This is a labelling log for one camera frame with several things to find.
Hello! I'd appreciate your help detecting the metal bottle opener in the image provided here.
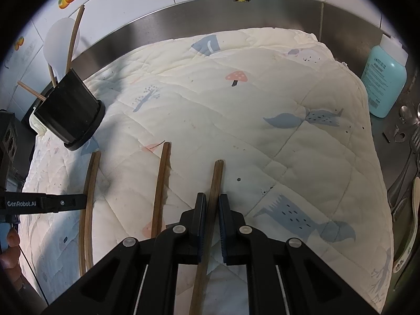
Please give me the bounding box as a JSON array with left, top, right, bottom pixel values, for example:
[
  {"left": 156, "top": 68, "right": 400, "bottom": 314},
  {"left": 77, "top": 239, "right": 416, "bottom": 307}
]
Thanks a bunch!
[{"left": 383, "top": 124, "right": 407, "bottom": 144}]

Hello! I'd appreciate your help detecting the black utensil holder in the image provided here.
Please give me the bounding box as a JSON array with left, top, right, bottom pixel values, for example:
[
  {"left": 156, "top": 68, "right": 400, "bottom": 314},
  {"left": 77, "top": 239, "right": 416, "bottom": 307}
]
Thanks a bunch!
[{"left": 33, "top": 68, "right": 106, "bottom": 151}]

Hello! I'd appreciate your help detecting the teal plastic bottle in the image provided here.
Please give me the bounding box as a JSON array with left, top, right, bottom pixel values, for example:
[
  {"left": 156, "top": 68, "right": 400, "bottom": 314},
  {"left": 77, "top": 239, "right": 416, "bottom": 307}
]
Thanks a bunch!
[{"left": 360, "top": 34, "right": 409, "bottom": 119}]

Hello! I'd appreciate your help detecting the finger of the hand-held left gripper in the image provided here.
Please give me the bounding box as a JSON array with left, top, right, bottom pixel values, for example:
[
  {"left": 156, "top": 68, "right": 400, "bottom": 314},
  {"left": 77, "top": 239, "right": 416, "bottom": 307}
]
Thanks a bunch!
[{"left": 0, "top": 193, "right": 87, "bottom": 216}]

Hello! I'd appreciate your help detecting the metal fork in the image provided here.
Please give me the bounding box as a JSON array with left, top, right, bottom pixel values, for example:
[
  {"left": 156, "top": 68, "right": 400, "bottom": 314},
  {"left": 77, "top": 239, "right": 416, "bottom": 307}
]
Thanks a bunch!
[{"left": 389, "top": 128, "right": 420, "bottom": 222}]

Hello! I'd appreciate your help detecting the person's left hand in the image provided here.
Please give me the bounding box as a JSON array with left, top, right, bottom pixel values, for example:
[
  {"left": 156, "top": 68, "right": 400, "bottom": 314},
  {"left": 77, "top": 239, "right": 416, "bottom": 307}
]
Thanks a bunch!
[{"left": 0, "top": 228, "right": 23, "bottom": 289}]

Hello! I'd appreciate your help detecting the printed quilted blanket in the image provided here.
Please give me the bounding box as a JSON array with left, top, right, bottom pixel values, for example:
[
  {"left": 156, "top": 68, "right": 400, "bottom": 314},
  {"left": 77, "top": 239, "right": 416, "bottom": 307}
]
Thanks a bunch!
[{"left": 21, "top": 26, "right": 394, "bottom": 315}]

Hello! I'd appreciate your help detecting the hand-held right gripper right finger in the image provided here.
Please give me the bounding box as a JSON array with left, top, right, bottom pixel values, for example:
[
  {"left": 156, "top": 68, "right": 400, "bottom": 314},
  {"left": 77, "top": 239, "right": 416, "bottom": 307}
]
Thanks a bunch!
[{"left": 219, "top": 193, "right": 384, "bottom": 315}]

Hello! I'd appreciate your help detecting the white rice paddle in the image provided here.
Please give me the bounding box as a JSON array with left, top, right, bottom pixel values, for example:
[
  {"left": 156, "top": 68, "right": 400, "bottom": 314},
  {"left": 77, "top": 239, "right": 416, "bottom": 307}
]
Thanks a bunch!
[{"left": 43, "top": 18, "right": 82, "bottom": 77}]

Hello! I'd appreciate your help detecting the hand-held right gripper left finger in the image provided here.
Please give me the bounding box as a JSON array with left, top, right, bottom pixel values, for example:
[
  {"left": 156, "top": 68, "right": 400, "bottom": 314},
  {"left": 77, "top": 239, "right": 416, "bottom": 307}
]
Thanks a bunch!
[{"left": 39, "top": 192, "right": 208, "bottom": 315}]

